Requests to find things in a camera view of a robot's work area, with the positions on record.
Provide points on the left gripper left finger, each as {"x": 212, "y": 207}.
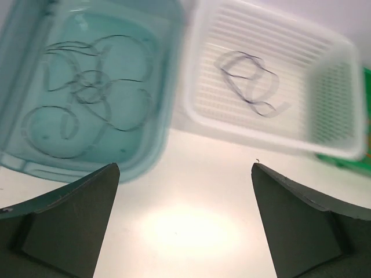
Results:
{"x": 60, "y": 233}

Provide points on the white perforated plastic basket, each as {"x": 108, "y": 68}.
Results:
{"x": 257, "y": 76}

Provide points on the translucent blue plastic bin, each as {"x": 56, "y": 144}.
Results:
{"x": 87, "y": 83}

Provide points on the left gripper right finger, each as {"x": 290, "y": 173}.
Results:
{"x": 309, "y": 233}

